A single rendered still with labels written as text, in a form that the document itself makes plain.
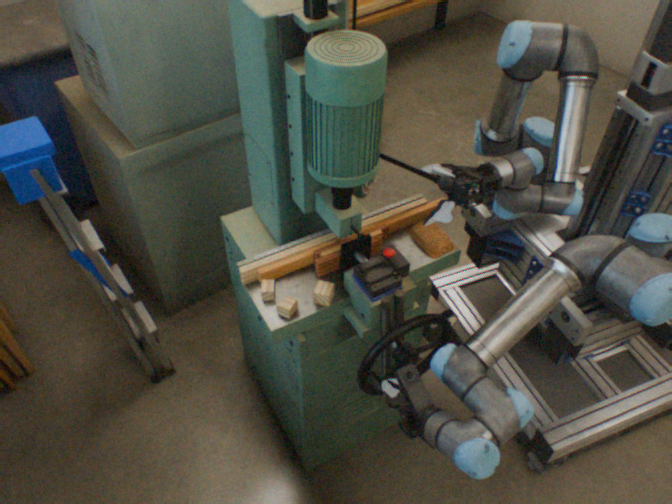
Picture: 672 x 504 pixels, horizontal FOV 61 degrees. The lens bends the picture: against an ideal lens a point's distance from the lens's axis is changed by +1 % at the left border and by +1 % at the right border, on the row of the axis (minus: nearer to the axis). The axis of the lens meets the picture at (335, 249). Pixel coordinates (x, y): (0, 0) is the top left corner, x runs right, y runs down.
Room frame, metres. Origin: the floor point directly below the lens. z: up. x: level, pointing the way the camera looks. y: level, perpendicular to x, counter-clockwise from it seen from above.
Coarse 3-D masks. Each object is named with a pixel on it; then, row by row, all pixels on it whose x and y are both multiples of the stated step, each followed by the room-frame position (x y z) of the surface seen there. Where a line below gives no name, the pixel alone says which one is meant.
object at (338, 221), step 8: (320, 192) 1.19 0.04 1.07; (328, 192) 1.19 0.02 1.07; (320, 200) 1.17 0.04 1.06; (328, 200) 1.16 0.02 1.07; (320, 208) 1.17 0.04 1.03; (328, 208) 1.13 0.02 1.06; (352, 208) 1.13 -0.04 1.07; (328, 216) 1.13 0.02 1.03; (336, 216) 1.10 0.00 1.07; (344, 216) 1.10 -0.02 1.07; (352, 216) 1.10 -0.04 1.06; (360, 216) 1.11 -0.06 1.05; (328, 224) 1.13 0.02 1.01; (336, 224) 1.10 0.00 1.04; (344, 224) 1.09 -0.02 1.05; (352, 224) 1.10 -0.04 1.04; (360, 224) 1.11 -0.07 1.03; (336, 232) 1.10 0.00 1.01; (344, 232) 1.09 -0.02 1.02; (352, 232) 1.10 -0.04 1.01
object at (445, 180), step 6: (384, 156) 1.22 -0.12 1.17; (396, 162) 1.18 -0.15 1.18; (402, 162) 1.16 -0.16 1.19; (408, 168) 1.13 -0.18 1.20; (414, 168) 1.12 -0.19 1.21; (420, 174) 1.09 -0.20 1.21; (426, 174) 1.07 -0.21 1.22; (432, 180) 1.05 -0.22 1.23; (438, 180) 1.03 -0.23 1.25; (444, 180) 1.01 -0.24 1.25; (450, 180) 1.02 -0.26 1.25; (438, 186) 1.02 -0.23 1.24; (444, 186) 1.01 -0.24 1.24; (450, 186) 1.01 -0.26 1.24
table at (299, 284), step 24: (384, 240) 1.18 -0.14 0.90; (408, 240) 1.18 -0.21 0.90; (312, 264) 1.08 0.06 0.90; (432, 264) 1.10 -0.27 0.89; (240, 288) 1.03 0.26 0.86; (288, 288) 0.99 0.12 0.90; (312, 288) 0.99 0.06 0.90; (336, 288) 1.00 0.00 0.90; (264, 312) 0.91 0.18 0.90; (312, 312) 0.91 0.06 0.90; (336, 312) 0.95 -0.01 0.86; (408, 312) 0.95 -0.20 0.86; (288, 336) 0.87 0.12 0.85
